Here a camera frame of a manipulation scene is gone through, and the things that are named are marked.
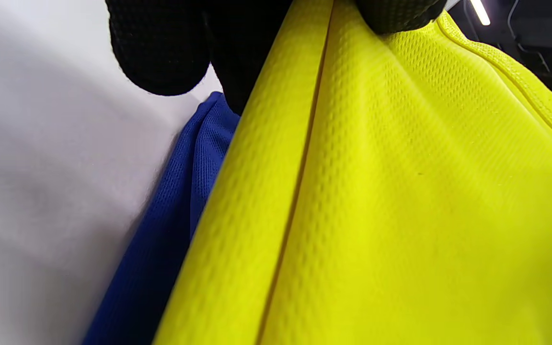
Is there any person's left hand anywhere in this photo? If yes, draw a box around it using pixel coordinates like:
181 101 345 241
105 0 449 115

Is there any blue t-shirt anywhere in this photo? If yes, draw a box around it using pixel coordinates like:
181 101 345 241
82 91 241 345

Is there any yellow t-shirt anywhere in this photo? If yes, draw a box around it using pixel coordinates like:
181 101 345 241
153 0 552 345

